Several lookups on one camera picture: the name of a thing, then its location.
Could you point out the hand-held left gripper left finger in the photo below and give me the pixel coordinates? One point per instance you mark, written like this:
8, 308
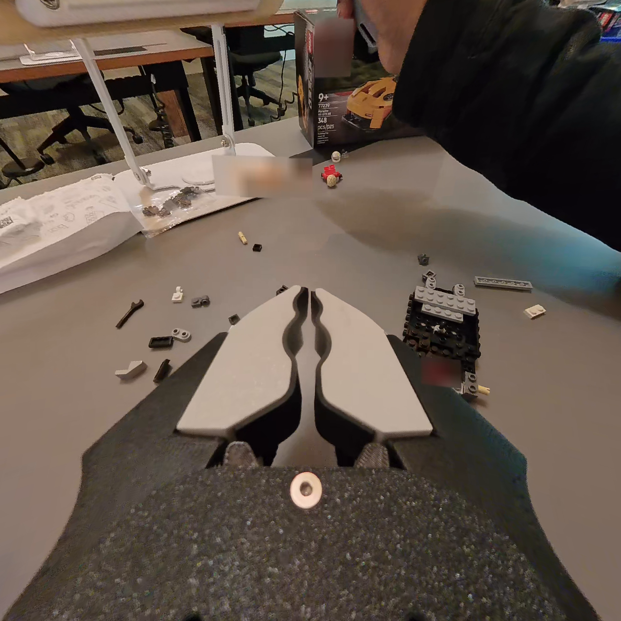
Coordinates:
242, 378

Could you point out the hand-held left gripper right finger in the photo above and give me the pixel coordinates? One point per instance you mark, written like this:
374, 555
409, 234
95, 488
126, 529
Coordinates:
373, 378

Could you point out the black toy brick car chassis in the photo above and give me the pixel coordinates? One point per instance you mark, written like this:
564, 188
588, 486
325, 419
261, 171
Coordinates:
441, 334

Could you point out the person's right forearm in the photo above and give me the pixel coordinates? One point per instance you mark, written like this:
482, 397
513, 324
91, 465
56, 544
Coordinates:
509, 97

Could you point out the grey desk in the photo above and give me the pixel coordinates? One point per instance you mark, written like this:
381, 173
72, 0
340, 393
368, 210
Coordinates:
339, 233

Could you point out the person's right hand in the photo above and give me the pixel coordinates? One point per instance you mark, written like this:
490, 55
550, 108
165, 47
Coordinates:
398, 29

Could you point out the light grey rounded plate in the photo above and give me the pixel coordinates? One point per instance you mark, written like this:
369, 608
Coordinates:
181, 335

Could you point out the black slope brick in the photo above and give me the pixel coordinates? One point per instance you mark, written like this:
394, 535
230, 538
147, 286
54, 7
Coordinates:
162, 371

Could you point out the dark grey rounded plate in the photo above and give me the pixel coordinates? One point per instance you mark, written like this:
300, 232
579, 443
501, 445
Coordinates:
200, 302

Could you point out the black toy set box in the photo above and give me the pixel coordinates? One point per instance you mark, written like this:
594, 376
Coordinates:
334, 111

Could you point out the white clip plate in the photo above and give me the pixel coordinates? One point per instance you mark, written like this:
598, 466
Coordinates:
178, 295

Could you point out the black office chair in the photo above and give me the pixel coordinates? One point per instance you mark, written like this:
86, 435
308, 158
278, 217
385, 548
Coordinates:
72, 116
252, 63

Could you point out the black toy wrench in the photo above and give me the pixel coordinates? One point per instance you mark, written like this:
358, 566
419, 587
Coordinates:
128, 314

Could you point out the red toy minifigure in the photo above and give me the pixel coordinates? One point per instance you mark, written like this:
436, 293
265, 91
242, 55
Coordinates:
331, 173

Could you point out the long grey brick plate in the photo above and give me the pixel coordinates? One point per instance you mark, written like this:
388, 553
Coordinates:
503, 283

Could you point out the small white brick tile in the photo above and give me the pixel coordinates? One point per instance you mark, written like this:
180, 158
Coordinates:
534, 311

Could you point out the clear bag of dark bricks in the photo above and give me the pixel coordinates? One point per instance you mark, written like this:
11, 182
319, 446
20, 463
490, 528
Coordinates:
165, 208

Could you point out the white printed paper bag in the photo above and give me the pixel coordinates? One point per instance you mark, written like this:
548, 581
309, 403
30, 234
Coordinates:
58, 233

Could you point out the white book stand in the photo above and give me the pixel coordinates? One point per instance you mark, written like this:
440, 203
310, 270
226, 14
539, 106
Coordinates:
104, 97

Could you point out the brown background table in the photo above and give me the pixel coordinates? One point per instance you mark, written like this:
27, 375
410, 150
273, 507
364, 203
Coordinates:
48, 72

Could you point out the light grey bracket brick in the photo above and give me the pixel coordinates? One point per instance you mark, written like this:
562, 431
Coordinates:
131, 370

